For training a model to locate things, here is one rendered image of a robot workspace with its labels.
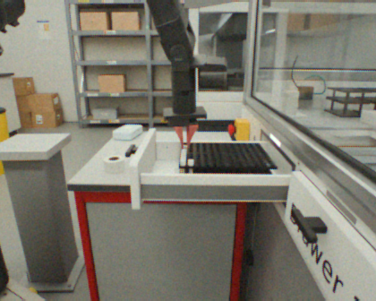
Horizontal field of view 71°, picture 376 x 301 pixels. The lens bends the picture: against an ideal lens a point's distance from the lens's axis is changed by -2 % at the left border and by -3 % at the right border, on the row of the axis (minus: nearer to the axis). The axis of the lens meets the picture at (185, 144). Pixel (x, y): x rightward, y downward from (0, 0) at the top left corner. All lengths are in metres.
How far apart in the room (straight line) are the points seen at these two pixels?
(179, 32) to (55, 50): 4.80
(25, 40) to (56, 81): 0.81
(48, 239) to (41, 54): 4.24
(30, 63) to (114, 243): 4.74
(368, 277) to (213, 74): 0.44
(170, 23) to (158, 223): 0.63
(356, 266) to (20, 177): 1.30
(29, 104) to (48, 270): 3.83
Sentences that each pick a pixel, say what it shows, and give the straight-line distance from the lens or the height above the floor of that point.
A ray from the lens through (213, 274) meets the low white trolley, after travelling 1.06.
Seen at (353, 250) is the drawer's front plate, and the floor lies 0.92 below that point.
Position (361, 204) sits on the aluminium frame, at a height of 0.96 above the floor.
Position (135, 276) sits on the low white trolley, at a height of 0.38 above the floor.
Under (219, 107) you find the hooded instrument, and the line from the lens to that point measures 1.47.
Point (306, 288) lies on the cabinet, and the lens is 0.62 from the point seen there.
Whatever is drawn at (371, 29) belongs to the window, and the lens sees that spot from 0.43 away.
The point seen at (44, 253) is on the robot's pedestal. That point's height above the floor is 0.20.
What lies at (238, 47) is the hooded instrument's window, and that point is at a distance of 1.48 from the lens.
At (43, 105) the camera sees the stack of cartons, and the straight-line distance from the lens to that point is 5.07.
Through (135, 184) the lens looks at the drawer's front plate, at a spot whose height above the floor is 0.88.
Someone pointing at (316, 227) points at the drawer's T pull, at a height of 0.91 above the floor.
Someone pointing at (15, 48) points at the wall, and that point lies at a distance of 5.61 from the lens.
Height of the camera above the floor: 1.13
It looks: 18 degrees down
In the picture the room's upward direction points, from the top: straight up
